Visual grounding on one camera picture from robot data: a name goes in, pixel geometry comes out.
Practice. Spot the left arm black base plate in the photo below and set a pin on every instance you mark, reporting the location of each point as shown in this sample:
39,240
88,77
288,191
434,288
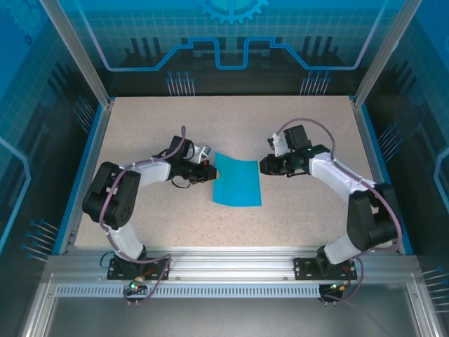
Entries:
117,274

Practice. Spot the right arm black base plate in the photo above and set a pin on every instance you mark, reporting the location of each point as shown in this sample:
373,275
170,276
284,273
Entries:
303,270

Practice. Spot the blue paper sheet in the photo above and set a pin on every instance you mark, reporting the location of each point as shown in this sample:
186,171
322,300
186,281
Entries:
238,182

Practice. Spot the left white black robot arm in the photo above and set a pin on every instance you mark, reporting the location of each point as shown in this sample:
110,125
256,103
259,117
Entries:
119,196

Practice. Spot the blue circuit print panel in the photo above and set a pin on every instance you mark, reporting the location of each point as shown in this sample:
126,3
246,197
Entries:
28,123
421,123

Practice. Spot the aluminium frame post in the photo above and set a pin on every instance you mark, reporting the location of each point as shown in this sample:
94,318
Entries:
385,52
83,59

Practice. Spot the connector board with green light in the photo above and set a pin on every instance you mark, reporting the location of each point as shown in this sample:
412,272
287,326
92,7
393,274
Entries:
135,285
340,287

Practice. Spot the aluminium side rail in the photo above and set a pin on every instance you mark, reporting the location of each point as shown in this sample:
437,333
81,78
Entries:
100,140
366,140

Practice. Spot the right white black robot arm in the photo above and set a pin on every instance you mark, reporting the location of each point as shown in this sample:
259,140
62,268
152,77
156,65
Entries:
365,210

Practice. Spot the blue gear print panel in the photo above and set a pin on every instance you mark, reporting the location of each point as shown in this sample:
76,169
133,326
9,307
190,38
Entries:
228,35

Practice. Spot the blue trim strip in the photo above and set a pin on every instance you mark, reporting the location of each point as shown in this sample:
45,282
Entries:
92,140

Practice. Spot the wide aluminium frame beam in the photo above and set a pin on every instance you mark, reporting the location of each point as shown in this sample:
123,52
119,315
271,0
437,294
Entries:
228,263

